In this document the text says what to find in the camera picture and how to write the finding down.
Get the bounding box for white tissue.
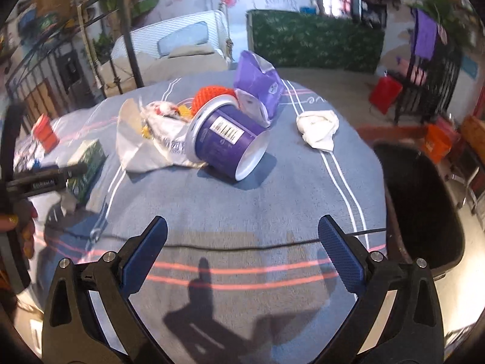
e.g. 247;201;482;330
296;110;340;152

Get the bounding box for purple white plastic cup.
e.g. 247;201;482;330
184;95;270;182

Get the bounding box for orange foam fruit net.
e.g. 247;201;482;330
191;86;236;116

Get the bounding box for purple snack bag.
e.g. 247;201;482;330
233;50;284;128

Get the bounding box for dark brown trash bin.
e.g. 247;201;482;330
372;141;465;279

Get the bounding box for left hand yellow nails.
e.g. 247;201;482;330
0;200;38;260

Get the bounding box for green tissue box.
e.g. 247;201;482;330
67;140;107;205

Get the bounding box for small red box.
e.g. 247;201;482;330
32;114;59;154

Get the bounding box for grey striped tablecloth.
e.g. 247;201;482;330
30;81;386;363

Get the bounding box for orange bucket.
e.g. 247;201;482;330
423;124;452;163

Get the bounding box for red canister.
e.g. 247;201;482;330
369;74;403;115

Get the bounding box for black metal railing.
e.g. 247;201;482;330
388;38;463;123

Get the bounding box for green patterned counter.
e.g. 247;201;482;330
247;10;385;74

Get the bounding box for purple hanging towel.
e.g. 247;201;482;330
413;8;437;60

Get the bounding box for blue grey cushion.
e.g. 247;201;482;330
157;22;209;58

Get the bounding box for green potted plant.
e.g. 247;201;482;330
409;0;481;49

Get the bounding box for white mesh sofa chair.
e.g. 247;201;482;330
130;10;231;71

